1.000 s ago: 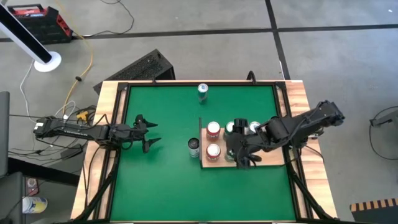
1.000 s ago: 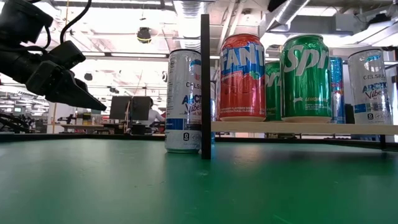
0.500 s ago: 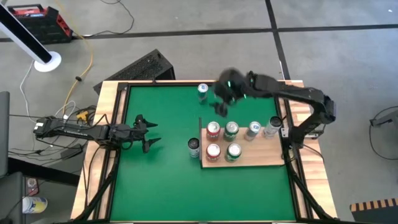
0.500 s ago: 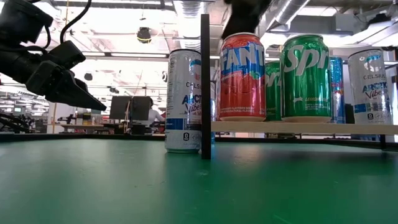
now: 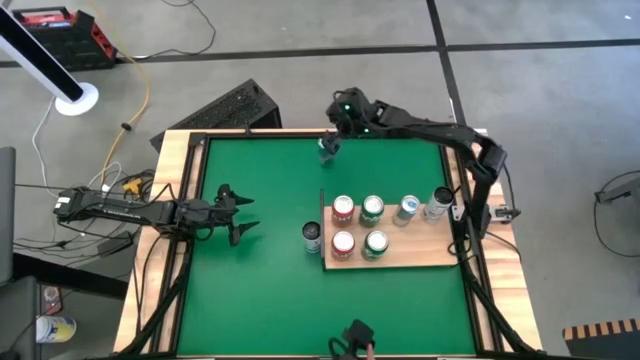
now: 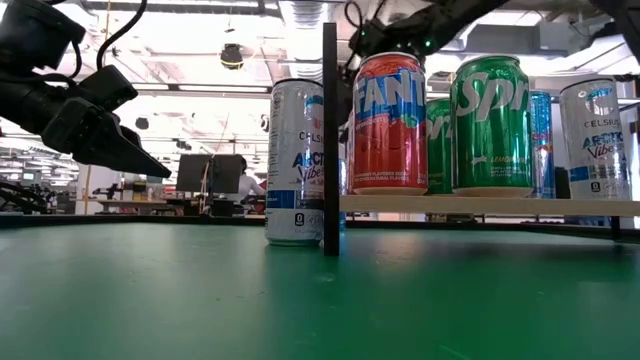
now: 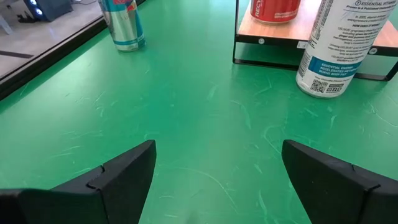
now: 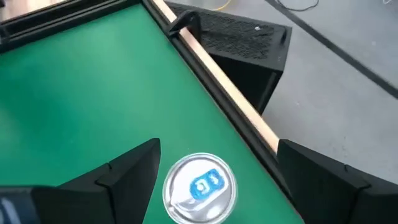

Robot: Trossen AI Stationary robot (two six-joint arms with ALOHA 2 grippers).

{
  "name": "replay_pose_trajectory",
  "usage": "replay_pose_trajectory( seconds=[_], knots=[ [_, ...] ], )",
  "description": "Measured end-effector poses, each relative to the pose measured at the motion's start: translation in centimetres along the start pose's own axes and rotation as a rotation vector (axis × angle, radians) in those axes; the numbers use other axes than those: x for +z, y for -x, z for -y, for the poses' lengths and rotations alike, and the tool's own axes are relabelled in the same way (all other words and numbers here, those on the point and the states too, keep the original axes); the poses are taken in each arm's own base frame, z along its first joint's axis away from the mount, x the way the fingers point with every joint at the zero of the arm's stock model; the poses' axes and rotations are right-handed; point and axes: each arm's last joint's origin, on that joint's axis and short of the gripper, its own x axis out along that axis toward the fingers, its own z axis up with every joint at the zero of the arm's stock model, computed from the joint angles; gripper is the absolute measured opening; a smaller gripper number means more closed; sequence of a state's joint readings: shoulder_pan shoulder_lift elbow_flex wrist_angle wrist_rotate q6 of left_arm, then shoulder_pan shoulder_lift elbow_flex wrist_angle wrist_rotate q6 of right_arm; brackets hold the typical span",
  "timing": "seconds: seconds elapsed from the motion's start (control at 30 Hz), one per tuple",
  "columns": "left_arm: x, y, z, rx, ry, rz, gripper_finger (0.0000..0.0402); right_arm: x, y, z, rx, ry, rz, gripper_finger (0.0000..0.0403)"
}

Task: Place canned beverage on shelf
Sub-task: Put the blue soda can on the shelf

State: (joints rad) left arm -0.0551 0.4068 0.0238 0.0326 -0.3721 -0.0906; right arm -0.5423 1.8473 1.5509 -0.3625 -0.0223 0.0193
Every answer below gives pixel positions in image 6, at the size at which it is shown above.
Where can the red Fanta soda can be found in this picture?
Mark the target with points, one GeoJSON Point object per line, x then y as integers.
{"type": "Point", "coordinates": [350, 160]}
{"type": "Point", "coordinates": [390, 125]}

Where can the green Sprite soda can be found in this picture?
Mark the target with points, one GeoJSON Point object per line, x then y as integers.
{"type": "Point", "coordinates": [492, 130]}
{"type": "Point", "coordinates": [439, 150]}

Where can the person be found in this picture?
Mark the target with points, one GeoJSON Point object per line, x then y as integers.
{"type": "Point", "coordinates": [247, 187]}

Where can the silver ventilation duct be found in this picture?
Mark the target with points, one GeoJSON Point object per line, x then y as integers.
{"type": "Point", "coordinates": [305, 30]}

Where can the black ceiling dome camera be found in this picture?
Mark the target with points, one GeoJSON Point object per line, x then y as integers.
{"type": "Point", "coordinates": [231, 56]}

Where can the wooden shelf with black frame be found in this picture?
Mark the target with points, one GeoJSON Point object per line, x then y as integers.
{"type": "Point", "coordinates": [331, 150]}

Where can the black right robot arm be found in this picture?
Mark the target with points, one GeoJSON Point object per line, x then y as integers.
{"type": "Point", "coordinates": [465, 15]}

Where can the wooden desk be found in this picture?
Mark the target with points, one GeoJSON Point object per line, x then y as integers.
{"type": "Point", "coordinates": [132, 204]}

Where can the blue Red Bull can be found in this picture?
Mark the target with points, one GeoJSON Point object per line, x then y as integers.
{"type": "Point", "coordinates": [343, 175]}
{"type": "Point", "coordinates": [544, 150]}

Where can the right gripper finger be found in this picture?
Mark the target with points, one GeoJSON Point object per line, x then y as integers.
{"type": "Point", "coordinates": [346, 100]}

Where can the black monitor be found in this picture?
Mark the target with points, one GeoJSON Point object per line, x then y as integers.
{"type": "Point", "coordinates": [226, 173]}
{"type": "Point", "coordinates": [194, 172]}

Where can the white pillar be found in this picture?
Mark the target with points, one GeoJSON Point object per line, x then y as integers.
{"type": "Point", "coordinates": [102, 195]}

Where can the small black ceiling lamp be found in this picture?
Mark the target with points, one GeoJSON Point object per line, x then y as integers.
{"type": "Point", "coordinates": [142, 123]}

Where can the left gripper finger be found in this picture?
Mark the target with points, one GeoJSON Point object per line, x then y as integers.
{"type": "Point", "coordinates": [115, 150]}
{"type": "Point", "coordinates": [132, 135]}

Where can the green table mat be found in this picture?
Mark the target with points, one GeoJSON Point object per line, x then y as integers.
{"type": "Point", "coordinates": [150, 300]}

